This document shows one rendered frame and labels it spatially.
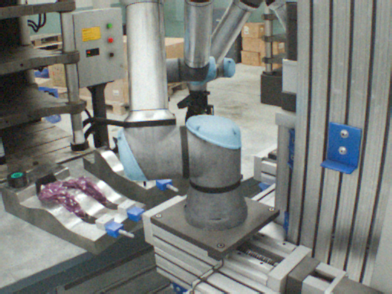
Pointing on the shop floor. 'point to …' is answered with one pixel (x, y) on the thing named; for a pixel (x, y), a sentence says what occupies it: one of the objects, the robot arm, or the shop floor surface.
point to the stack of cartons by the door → (250, 30)
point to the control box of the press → (99, 59)
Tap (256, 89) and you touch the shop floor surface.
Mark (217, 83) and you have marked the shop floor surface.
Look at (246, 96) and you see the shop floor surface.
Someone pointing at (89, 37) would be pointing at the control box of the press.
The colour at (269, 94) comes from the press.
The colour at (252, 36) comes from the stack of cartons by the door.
